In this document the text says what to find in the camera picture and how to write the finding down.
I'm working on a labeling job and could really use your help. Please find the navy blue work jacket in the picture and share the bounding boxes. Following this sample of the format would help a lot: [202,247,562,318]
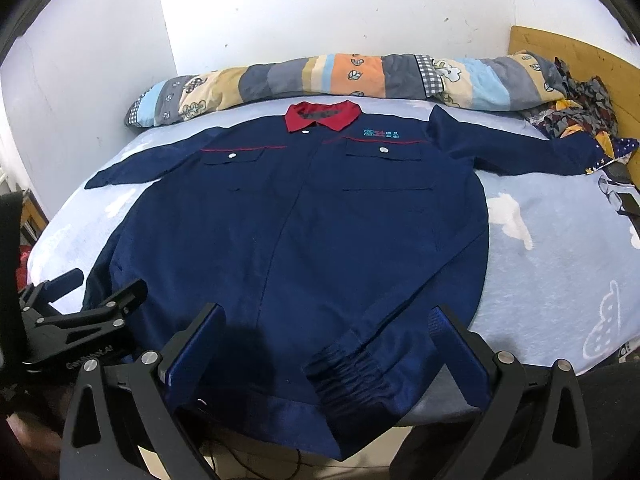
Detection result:
[84,101,603,460]

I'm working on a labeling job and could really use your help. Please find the black phone on bed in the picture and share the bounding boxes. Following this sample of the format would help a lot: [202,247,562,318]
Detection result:
[616,193,640,218]

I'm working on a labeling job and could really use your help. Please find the eyeglasses on bed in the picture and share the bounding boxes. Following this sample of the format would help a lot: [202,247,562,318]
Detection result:
[598,174,623,211]

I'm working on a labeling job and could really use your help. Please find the wooden headboard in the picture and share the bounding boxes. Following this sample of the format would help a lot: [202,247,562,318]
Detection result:
[508,25,640,141]

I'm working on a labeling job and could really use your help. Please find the patchwork rolled quilt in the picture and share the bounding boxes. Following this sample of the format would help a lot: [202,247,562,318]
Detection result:
[124,51,565,129]

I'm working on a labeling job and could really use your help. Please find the light blue cloud bedsheet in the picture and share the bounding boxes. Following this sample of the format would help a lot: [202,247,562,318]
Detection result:
[25,93,640,428]

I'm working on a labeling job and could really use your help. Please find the dark patterned crumpled cloth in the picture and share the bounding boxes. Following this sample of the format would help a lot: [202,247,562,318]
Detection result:
[522,58,639,170]

